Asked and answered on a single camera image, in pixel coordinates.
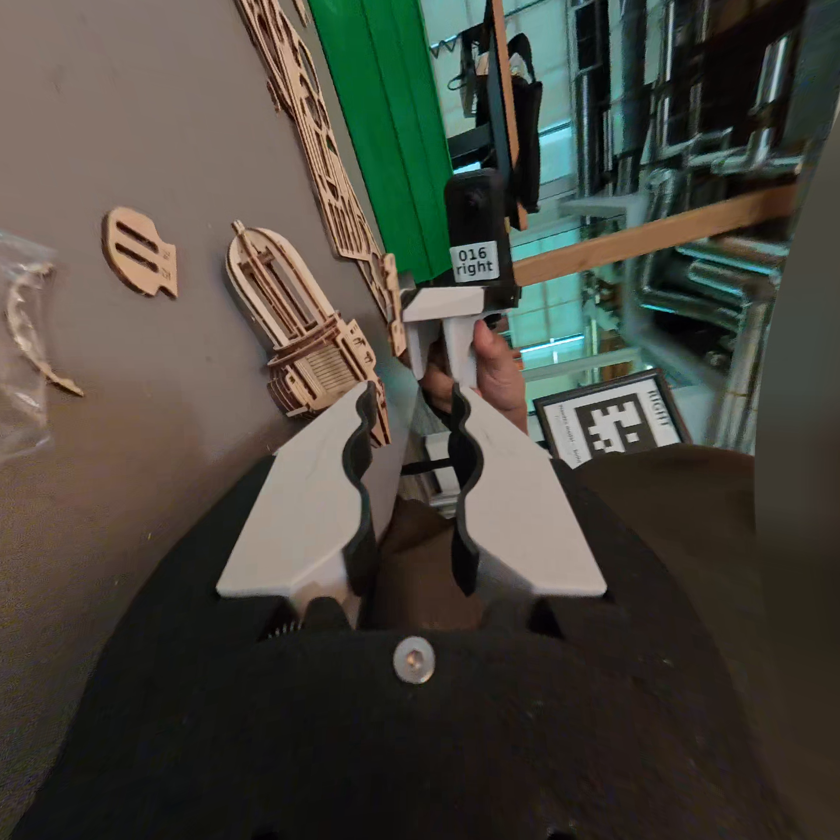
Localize laser-cut wooden parts sheet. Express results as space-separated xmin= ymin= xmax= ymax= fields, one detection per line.
xmin=235 ymin=0 xmax=395 ymax=309

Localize framed marker sign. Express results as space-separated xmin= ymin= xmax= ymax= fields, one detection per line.
xmin=533 ymin=369 xmax=693 ymax=470

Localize wooden beam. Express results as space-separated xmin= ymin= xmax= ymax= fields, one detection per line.
xmin=512 ymin=184 xmax=798 ymax=286

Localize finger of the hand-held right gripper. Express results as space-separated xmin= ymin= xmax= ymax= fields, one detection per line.
xmin=442 ymin=289 xmax=488 ymax=389
xmin=402 ymin=289 xmax=443 ymax=380

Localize grey desk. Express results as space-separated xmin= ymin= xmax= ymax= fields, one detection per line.
xmin=0 ymin=0 xmax=421 ymax=840

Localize person's right hand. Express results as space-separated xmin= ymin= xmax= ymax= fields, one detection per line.
xmin=420 ymin=320 xmax=529 ymax=434

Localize wooden ship model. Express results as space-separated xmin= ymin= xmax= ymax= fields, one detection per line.
xmin=223 ymin=220 xmax=392 ymax=447

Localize green panel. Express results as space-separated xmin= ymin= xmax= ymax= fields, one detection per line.
xmin=308 ymin=0 xmax=454 ymax=283

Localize thin wooden model piece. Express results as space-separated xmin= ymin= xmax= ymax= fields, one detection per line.
xmin=382 ymin=252 xmax=409 ymax=358

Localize clear plastic bag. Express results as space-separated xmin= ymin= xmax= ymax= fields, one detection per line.
xmin=0 ymin=230 xmax=59 ymax=460

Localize slotted wooden stand piece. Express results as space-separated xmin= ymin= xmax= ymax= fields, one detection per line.
xmin=101 ymin=206 xmax=179 ymax=301

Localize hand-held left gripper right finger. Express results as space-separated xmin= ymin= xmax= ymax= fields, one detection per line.
xmin=448 ymin=384 xmax=609 ymax=599

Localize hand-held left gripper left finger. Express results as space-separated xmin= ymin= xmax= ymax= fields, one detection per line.
xmin=215 ymin=379 xmax=388 ymax=624

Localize curved wooden piece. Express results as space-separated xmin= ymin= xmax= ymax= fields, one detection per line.
xmin=5 ymin=262 xmax=85 ymax=398

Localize silver ventilation ducts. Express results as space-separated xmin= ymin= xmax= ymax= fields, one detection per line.
xmin=571 ymin=0 xmax=811 ymax=447

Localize black bag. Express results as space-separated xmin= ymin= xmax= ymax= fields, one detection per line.
xmin=505 ymin=31 xmax=544 ymax=212

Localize black wood-edged board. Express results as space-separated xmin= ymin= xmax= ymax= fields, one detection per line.
xmin=482 ymin=0 xmax=530 ymax=232

